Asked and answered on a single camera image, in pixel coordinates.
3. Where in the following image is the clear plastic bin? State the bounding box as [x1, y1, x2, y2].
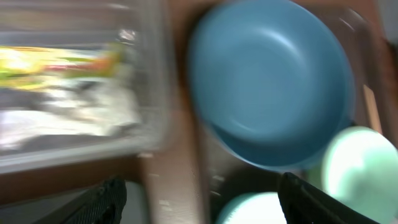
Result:
[1, 0, 175, 174]

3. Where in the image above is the white tissue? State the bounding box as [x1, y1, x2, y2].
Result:
[1, 78, 142, 150]

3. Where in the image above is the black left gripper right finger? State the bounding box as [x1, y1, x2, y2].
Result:
[277, 172, 378, 224]

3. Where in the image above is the wooden chopstick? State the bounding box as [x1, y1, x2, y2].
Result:
[363, 85, 382, 134]

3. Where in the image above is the black plastic bin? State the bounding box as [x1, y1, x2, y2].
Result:
[1, 181, 150, 224]

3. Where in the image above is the grey dishwasher rack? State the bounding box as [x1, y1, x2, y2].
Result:
[377, 0, 398, 45]

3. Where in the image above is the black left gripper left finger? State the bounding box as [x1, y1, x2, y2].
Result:
[34, 177, 127, 224]

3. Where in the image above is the dark brown serving tray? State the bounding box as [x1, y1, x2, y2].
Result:
[201, 2, 398, 224]

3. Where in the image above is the small bowl of rice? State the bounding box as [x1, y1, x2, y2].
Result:
[215, 192, 287, 224]

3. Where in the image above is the dark blue bowl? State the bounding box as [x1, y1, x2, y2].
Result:
[188, 1, 355, 171]

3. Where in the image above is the green yellow snack wrapper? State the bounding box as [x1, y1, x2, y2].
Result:
[1, 43, 123, 91]

